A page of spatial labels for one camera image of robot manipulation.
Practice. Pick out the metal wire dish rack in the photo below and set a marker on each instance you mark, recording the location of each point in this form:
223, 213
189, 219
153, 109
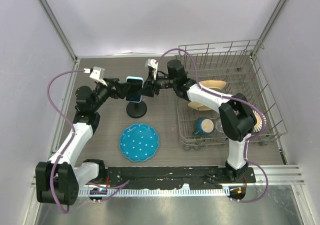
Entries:
229, 67

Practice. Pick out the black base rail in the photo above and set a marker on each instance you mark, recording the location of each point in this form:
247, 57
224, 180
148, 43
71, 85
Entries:
174, 177

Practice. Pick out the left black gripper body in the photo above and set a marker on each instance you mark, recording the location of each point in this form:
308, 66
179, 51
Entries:
103, 91

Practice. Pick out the white ribbed cup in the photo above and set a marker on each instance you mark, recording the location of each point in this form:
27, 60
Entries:
259, 122

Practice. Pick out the black phone stand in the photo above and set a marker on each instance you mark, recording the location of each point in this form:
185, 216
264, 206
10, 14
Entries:
136, 110

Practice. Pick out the beige plate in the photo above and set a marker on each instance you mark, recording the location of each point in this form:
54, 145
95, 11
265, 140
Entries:
216, 85
198, 106

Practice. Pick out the white cable duct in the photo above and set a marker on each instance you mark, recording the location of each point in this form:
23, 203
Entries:
185, 191

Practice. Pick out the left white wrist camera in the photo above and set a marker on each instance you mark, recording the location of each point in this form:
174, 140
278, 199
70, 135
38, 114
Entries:
96, 74

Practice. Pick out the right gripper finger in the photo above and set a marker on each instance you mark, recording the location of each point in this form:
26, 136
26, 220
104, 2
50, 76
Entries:
149, 82
147, 90

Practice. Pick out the blue mug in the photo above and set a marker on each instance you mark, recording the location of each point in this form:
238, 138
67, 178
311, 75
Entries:
204, 126

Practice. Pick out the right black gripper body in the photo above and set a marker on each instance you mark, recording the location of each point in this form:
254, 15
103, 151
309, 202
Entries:
162, 82

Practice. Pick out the clear glass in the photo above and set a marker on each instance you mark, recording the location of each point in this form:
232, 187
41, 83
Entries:
218, 126

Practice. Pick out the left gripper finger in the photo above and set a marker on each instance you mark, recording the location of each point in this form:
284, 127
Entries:
121, 92
115, 83

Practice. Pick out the beige plate rear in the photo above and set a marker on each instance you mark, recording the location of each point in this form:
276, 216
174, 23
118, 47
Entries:
216, 85

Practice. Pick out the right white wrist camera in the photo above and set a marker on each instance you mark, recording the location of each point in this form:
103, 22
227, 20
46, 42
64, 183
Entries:
152, 66

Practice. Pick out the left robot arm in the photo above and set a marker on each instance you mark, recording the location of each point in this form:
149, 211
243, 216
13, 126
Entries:
58, 180

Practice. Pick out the beige plate front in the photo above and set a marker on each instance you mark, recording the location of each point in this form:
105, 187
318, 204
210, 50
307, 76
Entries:
198, 106

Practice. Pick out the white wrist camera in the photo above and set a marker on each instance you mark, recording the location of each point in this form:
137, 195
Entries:
96, 74
152, 66

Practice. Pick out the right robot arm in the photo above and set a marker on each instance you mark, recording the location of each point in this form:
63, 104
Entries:
236, 114

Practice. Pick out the phone with light blue case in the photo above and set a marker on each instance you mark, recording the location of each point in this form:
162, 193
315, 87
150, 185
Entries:
136, 84

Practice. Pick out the blue polka dot plate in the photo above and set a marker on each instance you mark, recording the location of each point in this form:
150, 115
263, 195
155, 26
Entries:
139, 142

